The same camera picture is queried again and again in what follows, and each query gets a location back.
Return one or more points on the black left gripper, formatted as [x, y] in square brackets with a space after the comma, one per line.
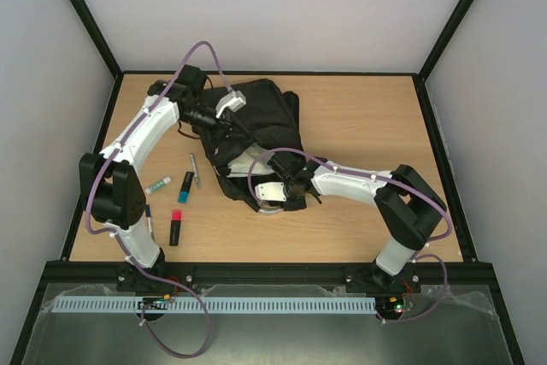
[222, 130]

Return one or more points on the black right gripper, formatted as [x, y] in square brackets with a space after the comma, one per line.
[281, 164]

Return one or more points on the black student bag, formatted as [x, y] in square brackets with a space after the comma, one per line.
[269, 119]

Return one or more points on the blue-capped white pen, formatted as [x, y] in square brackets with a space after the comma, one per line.
[149, 220]

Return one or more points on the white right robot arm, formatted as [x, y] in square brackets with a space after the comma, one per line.
[409, 207]

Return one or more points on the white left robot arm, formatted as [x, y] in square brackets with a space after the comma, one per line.
[110, 190]

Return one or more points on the green-capped white marker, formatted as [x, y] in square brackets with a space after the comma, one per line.
[195, 170]

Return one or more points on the green glue stick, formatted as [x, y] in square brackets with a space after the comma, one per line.
[157, 185]

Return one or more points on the blue highlighter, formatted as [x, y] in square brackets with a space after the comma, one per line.
[185, 187]

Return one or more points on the pink highlighter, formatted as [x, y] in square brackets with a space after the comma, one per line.
[175, 226]

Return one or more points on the metal front tray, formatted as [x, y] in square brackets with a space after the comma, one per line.
[440, 325]

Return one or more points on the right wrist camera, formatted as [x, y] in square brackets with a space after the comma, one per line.
[271, 192]

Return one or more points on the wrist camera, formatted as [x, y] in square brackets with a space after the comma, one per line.
[271, 192]
[232, 101]

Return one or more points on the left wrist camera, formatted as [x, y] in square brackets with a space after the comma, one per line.
[232, 101]

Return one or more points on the black aluminium frame rail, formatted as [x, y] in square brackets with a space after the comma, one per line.
[355, 277]

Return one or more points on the light blue cable duct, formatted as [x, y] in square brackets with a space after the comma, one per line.
[217, 305]

